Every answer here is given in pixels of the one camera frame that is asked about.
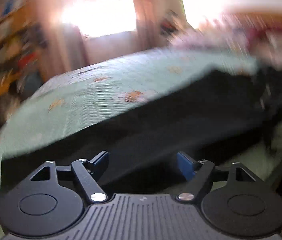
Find floral folded duvet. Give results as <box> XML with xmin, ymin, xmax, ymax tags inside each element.
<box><xmin>170</xmin><ymin>19</ymin><xmax>282</xmax><ymax>68</ymax></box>

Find pink curtain left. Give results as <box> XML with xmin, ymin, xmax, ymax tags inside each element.
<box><xmin>34</xmin><ymin>0</ymin><xmax>89</xmax><ymax>78</ymax></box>

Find wooden headboard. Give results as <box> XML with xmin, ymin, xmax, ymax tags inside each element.
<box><xmin>222</xmin><ymin>11</ymin><xmax>282</xmax><ymax>29</ymax></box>

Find mint green quilted bedspread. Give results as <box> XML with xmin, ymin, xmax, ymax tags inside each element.
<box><xmin>0</xmin><ymin>49</ymin><xmax>282</xmax><ymax>239</ymax></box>

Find pink curtain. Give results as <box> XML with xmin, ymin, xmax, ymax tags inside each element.
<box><xmin>133</xmin><ymin>0</ymin><xmax>182</xmax><ymax>50</ymax></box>
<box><xmin>34</xmin><ymin>0</ymin><xmax>89</xmax><ymax>78</ymax></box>

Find pink curtain right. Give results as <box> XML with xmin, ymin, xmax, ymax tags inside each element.
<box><xmin>133</xmin><ymin>0</ymin><xmax>182</xmax><ymax>50</ymax></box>

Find black garment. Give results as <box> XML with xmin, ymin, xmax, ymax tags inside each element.
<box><xmin>0</xmin><ymin>65</ymin><xmax>282</xmax><ymax>194</ymax></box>

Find cluttered nightstand pile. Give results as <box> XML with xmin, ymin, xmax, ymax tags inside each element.
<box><xmin>159</xmin><ymin>9</ymin><xmax>184</xmax><ymax>43</ymax></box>

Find wooden bookshelf desk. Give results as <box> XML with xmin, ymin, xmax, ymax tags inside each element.
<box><xmin>0</xmin><ymin>0</ymin><xmax>47</xmax><ymax>129</ymax></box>

